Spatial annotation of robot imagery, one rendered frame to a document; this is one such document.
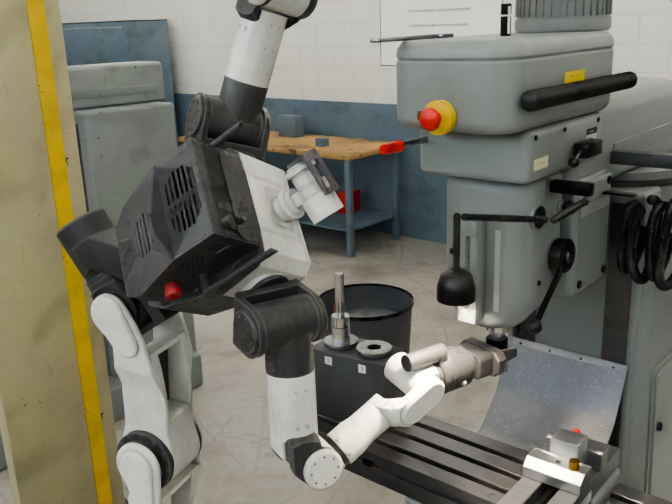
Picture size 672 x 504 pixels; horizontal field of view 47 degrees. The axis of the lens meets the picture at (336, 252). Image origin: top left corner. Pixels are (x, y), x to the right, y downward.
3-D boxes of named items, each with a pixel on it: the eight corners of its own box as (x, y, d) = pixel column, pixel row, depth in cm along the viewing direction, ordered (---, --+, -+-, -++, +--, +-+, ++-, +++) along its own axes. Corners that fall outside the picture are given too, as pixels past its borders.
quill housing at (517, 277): (521, 342, 152) (527, 182, 142) (434, 319, 164) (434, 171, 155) (563, 313, 165) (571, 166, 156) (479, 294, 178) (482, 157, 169)
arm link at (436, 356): (457, 399, 158) (414, 415, 151) (423, 372, 165) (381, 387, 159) (465, 352, 153) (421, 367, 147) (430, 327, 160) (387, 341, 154)
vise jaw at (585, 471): (579, 496, 152) (580, 479, 151) (521, 475, 160) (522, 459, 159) (591, 482, 157) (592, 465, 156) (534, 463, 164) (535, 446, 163)
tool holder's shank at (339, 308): (347, 312, 198) (346, 271, 195) (344, 317, 195) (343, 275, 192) (335, 312, 199) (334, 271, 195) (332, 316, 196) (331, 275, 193)
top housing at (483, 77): (508, 138, 128) (511, 39, 124) (383, 129, 145) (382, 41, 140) (616, 108, 162) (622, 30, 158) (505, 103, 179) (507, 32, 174)
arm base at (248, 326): (247, 377, 136) (262, 335, 128) (216, 324, 143) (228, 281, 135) (317, 356, 144) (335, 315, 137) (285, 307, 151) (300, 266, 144)
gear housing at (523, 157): (528, 186, 139) (530, 131, 136) (416, 173, 154) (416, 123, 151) (602, 158, 163) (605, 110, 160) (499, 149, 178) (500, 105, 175)
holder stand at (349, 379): (384, 434, 191) (382, 361, 185) (311, 413, 203) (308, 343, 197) (407, 413, 201) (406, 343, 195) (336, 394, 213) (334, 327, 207)
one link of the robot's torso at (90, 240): (42, 241, 162) (93, 201, 154) (82, 226, 174) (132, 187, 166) (113, 352, 164) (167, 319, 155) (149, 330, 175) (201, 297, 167)
